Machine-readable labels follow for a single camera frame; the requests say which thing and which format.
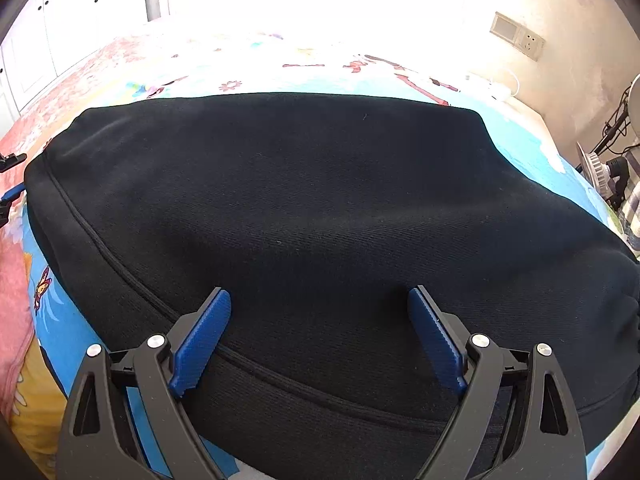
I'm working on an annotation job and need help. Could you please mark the cartoon print blue sheet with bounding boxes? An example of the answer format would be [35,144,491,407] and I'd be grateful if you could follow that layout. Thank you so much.
[8,34,640,480]

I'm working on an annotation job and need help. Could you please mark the wall switch socket panel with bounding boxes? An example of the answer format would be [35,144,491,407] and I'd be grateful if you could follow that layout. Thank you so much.
[489,12,546,61]

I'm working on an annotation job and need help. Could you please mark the white electric fan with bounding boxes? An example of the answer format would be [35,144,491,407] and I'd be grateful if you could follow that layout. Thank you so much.
[576,76,639,211]

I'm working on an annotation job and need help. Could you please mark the black pants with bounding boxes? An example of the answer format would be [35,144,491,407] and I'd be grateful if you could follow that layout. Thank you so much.
[22,91,640,480]

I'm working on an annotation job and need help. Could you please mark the white wardrobe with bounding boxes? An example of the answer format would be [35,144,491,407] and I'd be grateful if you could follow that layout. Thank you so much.
[1,0,148,132]

